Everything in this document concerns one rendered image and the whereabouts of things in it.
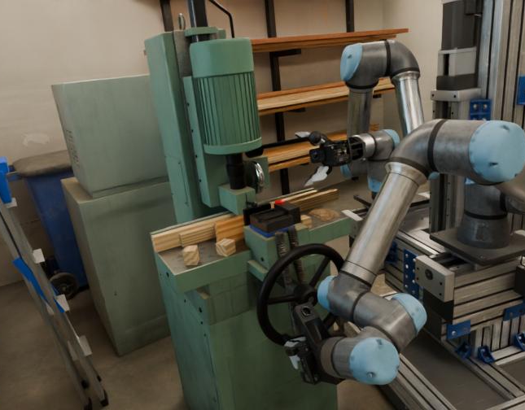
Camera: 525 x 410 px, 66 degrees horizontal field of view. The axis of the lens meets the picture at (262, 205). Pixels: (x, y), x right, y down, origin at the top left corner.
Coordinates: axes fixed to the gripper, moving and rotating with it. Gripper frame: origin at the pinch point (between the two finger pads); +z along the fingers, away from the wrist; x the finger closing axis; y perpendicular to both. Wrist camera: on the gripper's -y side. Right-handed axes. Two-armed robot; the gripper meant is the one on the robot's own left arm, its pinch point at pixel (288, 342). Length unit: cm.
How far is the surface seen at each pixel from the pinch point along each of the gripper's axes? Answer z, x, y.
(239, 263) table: 14.4, -0.1, -22.4
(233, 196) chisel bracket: 18.2, 6.4, -42.6
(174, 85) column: 20, 1, -82
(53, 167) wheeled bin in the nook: 173, -37, -120
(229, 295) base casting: 18.7, -4.4, -14.8
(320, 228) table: 13.0, 28.5, -24.7
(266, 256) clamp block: 4.5, 4.1, -21.7
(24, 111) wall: 211, -44, -180
